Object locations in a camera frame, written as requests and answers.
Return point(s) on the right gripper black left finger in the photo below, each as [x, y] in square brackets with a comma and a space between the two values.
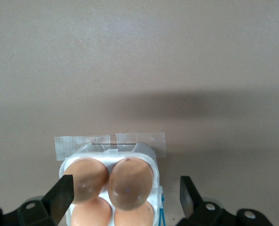
[59, 195]

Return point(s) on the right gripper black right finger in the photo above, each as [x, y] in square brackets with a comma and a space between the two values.
[191, 200]

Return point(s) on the clear plastic four-egg box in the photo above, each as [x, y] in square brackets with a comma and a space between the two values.
[154, 164]

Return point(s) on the brown egg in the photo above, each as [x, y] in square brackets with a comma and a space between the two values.
[129, 186]
[92, 213]
[134, 217]
[90, 179]

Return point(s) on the thin elastic band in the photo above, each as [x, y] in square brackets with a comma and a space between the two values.
[162, 212]

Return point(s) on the clear adhesive tape piece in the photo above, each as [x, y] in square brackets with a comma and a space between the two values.
[68, 146]

